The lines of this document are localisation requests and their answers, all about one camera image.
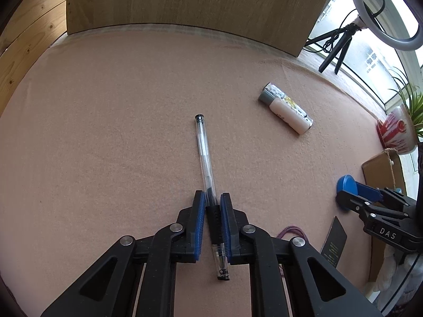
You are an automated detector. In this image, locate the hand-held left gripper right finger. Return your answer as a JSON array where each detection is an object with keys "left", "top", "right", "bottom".
[{"left": 220, "top": 192, "right": 382, "bottom": 317}]

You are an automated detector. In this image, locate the purple hair tie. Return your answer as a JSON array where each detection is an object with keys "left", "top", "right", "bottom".
[{"left": 277, "top": 225, "right": 309, "bottom": 240}]

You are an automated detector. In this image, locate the blue round lid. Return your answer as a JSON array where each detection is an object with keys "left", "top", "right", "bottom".
[{"left": 336, "top": 175, "right": 359, "bottom": 211}]

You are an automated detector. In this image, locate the black card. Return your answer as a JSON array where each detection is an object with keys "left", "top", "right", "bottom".
[{"left": 320, "top": 216, "right": 348, "bottom": 268}]

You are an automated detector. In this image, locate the ring light on tripod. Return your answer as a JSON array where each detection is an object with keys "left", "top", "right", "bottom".
[{"left": 307, "top": 0, "right": 423, "bottom": 119}]

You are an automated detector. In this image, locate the patterned lighter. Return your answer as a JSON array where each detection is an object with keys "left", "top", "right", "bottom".
[{"left": 263, "top": 82, "right": 313, "bottom": 128}]

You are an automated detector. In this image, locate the clear black pen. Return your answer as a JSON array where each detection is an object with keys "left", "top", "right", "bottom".
[{"left": 194, "top": 114, "right": 231, "bottom": 281}]

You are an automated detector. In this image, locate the cardboard box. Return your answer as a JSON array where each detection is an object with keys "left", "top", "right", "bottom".
[{"left": 361, "top": 148, "right": 407, "bottom": 281}]

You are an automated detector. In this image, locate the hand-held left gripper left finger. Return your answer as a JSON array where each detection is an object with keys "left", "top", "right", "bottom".
[{"left": 41, "top": 190, "right": 206, "bottom": 317}]

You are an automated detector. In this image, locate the checked white cloth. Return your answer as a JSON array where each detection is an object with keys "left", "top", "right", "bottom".
[{"left": 297, "top": 51, "right": 387, "bottom": 119}]

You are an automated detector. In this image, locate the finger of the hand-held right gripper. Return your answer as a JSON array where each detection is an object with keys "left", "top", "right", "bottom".
[
  {"left": 335, "top": 190, "right": 410, "bottom": 222},
  {"left": 355, "top": 182, "right": 408, "bottom": 205}
]

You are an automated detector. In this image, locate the pink plant saucer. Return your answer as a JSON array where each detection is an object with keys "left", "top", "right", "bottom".
[{"left": 376, "top": 120, "right": 387, "bottom": 147}]

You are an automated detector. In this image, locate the light wooden board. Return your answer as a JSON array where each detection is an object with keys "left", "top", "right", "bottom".
[{"left": 66, "top": 0, "right": 341, "bottom": 58}]

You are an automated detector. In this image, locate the spider plant in red-white pot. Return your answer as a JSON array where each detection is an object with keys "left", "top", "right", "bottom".
[{"left": 380, "top": 68, "right": 423, "bottom": 155}]

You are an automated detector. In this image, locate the pine wood panel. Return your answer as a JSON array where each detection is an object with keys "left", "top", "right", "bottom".
[{"left": 0, "top": 0, "right": 68, "bottom": 116}]

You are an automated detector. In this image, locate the black power cable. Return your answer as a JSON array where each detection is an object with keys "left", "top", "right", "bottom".
[{"left": 304, "top": 7, "right": 351, "bottom": 53}]

